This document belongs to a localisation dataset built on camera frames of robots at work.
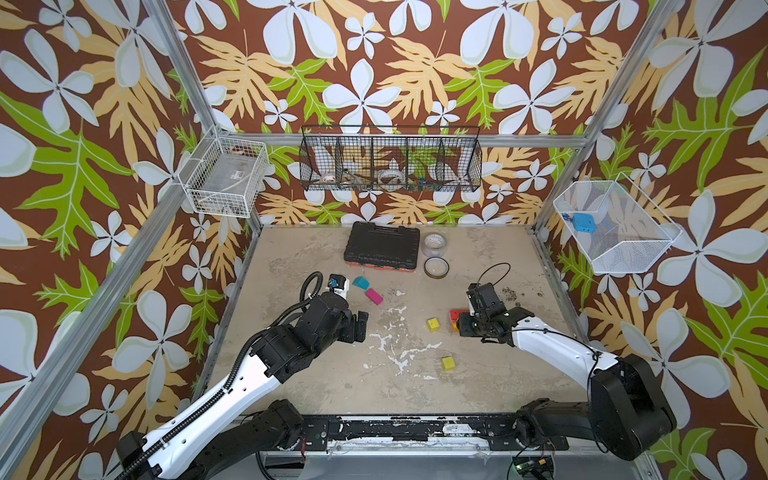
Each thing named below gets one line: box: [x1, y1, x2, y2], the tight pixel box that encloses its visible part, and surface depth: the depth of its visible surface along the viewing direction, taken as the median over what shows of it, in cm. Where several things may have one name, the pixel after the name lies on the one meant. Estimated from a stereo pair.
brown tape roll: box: [423, 256, 450, 279], surface depth 110 cm
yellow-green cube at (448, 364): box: [442, 357, 456, 371], surface depth 86 cm
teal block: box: [352, 276, 370, 290], surface depth 106 cm
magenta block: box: [366, 288, 384, 306], surface depth 103 cm
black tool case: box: [344, 221, 421, 272], surface depth 111 cm
